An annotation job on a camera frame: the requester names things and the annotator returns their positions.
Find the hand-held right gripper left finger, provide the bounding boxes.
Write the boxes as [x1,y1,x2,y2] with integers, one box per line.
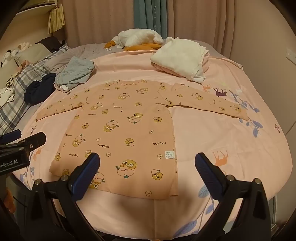
[24,152,104,241]

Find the grey pillow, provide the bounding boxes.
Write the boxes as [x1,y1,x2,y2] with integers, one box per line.
[44,54,70,73]

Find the pink cartoon print shirt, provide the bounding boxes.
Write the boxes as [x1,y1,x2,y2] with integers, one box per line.
[35,79,250,200]

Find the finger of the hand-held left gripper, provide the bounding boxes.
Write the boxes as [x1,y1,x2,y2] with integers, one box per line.
[0,130,22,144]
[0,132,47,153]

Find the plaid pillow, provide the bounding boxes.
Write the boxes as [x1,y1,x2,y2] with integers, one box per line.
[0,44,71,135]

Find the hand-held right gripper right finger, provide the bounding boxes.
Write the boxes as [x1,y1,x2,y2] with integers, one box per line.
[195,152,272,241]

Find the white goose plush toy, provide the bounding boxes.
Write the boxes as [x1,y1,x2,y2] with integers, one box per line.
[104,28,164,52]

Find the beige cushion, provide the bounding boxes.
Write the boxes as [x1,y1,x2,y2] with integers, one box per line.
[14,43,50,65]

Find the pink curtain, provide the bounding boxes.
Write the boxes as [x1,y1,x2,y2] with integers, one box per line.
[62,0,296,61]

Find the teal curtain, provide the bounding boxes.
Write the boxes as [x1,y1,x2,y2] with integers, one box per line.
[133,0,167,37]

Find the pink animal print bedsheet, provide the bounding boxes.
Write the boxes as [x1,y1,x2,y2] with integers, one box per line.
[11,44,292,241]

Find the white folded clothes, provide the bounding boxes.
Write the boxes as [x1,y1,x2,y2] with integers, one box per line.
[0,87,14,107]

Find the dark brown cloth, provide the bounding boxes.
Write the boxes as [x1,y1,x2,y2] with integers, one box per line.
[35,36,66,52]

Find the dark navy garment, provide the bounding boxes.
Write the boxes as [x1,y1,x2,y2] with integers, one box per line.
[23,73,57,106]

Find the small plush toys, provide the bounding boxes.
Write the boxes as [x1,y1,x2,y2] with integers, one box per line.
[0,42,33,67]

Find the yellow fringed cloth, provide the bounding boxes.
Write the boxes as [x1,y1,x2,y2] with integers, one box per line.
[47,5,65,35]

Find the white folded cloth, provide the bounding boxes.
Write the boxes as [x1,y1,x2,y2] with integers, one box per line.
[151,37,207,83]

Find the grey folded garment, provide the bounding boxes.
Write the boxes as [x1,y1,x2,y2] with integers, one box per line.
[54,56,96,93]

